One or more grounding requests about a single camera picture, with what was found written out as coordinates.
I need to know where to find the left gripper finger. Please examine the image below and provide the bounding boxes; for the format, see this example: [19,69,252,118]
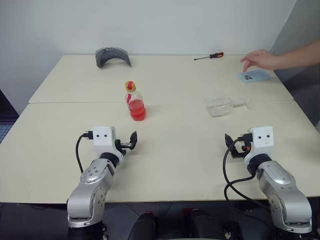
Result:
[128,130,139,150]

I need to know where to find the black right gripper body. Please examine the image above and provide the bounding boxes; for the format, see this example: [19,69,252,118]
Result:
[230,141,249,159]

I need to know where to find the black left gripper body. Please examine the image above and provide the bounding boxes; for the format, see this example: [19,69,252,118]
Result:
[115,139,133,155]

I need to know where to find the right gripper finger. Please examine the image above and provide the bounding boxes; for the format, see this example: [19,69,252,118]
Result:
[224,133,233,152]

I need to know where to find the bottle with red liquid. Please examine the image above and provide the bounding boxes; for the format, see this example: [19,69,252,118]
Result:
[125,88,148,122]

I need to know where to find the clear wine glass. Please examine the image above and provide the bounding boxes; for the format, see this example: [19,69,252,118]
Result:
[205,97,251,119]

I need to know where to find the person's bare hand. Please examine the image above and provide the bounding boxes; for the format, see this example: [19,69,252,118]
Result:
[240,48,276,74]

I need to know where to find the light blue phone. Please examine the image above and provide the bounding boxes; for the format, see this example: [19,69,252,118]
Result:
[237,69,272,84]

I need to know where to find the dark object beside table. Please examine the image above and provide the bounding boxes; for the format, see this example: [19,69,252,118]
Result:
[0,88,20,145]

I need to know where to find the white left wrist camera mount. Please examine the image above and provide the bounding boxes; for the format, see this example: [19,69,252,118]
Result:
[92,126,117,154]

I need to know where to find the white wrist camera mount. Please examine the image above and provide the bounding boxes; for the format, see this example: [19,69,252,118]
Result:
[92,126,117,154]
[244,125,274,163]

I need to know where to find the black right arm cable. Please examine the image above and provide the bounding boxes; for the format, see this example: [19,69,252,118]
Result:
[223,134,276,231]

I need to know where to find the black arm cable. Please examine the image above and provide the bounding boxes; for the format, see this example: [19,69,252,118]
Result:
[75,131,94,174]
[223,134,276,231]

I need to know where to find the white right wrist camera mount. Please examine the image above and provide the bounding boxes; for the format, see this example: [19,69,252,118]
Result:
[244,125,274,163]

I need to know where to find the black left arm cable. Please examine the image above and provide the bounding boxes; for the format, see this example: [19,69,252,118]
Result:
[75,131,94,174]

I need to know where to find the screwdriver with red black handle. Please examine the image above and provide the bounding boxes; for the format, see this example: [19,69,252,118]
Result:
[193,51,225,62]

